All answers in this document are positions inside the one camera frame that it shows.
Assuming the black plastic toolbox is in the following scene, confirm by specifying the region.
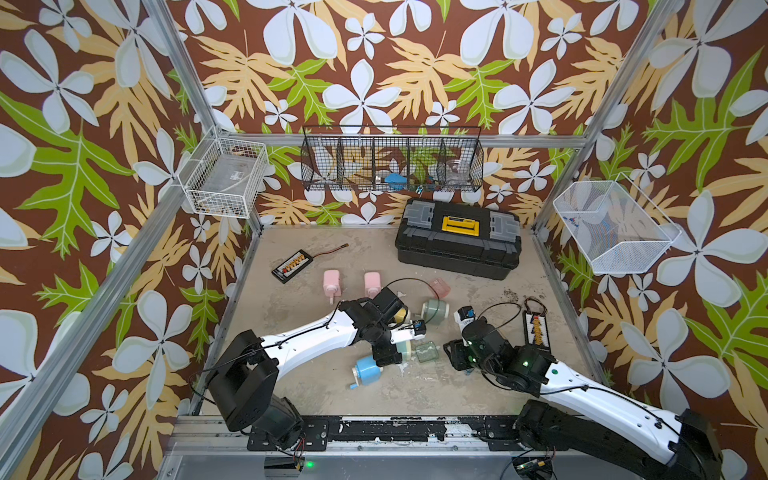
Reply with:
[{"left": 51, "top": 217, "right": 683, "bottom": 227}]
[{"left": 395, "top": 199, "right": 522, "bottom": 280}]

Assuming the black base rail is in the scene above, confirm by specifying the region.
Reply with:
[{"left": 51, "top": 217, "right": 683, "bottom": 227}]
[{"left": 247, "top": 415, "right": 543, "bottom": 453}]

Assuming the black battery holder right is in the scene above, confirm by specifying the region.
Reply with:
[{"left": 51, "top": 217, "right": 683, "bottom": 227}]
[{"left": 523, "top": 297, "right": 552, "bottom": 354}]

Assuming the black wire basket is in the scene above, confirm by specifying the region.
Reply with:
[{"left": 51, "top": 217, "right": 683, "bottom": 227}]
[{"left": 299, "top": 125, "right": 485, "bottom": 193}]

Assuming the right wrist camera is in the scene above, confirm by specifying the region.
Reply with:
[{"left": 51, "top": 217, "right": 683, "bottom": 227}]
[{"left": 454, "top": 306, "right": 476, "bottom": 331}]

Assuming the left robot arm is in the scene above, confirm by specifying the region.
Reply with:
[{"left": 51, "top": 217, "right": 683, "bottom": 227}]
[{"left": 206, "top": 287, "right": 426, "bottom": 431}]

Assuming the black battery holder left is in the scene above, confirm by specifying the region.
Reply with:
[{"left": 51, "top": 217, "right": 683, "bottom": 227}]
[{"left": 271, "top": 249, "right": 314, "bottom": 284}]

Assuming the white wire basket right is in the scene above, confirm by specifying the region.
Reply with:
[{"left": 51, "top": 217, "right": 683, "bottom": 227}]
[{"left": 554, "top": 174, "right": 682, "bottom": 275}]

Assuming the green sharpener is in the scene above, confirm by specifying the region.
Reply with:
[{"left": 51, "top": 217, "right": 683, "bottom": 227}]
[
  {"left": 421, "top": 299, "right": 450, "bottom": 325},
  {"left": 396, "top": 340, "right": 414, "bottom": 362}
]

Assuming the clear pink tray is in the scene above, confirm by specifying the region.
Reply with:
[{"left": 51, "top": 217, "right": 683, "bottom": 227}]
[{"left": 428, "top": 278, "right": 451, "bottom": 299}]

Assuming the pink sharpener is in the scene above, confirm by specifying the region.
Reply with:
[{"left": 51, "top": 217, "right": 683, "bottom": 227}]
[
  {"left": 323, "top": 269, "right": 341, "bottom": 304},
  {"left": 364, "top": 272, "right": 382, "bottom": 298}
]

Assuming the blue pencil sharpener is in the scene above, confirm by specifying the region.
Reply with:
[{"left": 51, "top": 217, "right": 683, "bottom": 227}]
[{"left": 349, "top": 356, "right": 383, "bottom": 389}]

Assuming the white wire basket left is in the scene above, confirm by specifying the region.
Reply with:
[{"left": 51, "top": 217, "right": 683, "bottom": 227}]
[{"left": 180, "top": 128, "right": 270, "bottom": 219}]

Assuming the pink sharpener upright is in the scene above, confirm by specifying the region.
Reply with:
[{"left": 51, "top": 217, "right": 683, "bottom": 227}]
[{"left": 364, "top": 272, "right": 382, "bottom": 298}]

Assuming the white wire basket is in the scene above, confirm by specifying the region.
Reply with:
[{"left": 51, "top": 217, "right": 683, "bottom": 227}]
[
  {"left": 180, "top": 128, "right": 270, "bottom": 219},
  {"left": 554, "top": 174, "right": 682, "bottom": 275}
]

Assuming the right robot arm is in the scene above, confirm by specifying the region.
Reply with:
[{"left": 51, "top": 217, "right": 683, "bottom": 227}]
[{"left": 443, "top": 307, "right": 724, "bottom": 479}]

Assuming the clear green tray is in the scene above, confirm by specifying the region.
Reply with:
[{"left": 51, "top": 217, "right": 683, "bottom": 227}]
[{"left": 414, "top": 341, "right": 439, "bottom": 363}]

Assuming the black battery holder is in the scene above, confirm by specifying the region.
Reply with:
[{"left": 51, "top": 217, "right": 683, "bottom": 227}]
[
  {"left": 523, "top": 297, "right": 552, "bottom": 354},
  {"left": 271, "top": 249, "right": 314, "bottom": 284}
]

